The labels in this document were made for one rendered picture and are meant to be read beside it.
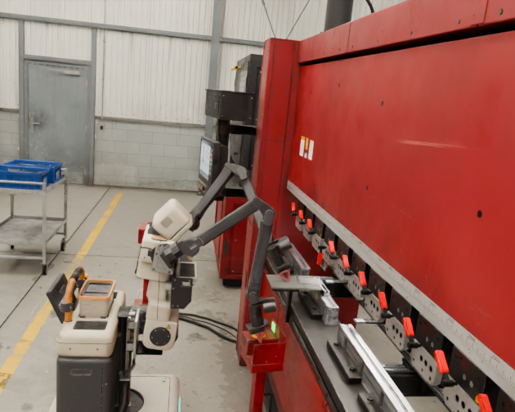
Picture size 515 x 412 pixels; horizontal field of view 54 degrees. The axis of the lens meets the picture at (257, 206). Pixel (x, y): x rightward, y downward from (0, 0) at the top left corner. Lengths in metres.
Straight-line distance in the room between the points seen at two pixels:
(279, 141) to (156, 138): 6.39
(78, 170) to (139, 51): 2.43
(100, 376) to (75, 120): 7.54
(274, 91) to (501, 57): 2.13
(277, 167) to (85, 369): 1.73
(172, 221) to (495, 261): 1.53
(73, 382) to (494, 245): 1.94
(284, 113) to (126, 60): 6.49
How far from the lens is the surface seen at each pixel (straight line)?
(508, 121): 1.32
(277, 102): 3.33
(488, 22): 1.44
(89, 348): 2.50
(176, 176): 9.67
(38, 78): 9.84
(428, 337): 1.59
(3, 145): 10.14
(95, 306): 2.58
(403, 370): 2.32
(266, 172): 3.36
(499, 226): 1.31
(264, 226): 2.27
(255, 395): 2.65
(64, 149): 9.82
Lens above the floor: 1.94
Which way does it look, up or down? 12 degrees down
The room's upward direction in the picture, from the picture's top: 6 degrees clockwise
